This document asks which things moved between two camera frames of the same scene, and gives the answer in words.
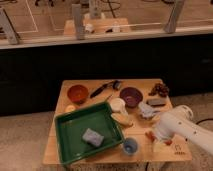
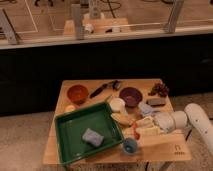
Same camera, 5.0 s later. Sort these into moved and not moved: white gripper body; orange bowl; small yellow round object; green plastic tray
Moved: white gripper body
Not moved: orange bowl; small yellow round object; green plastic tray
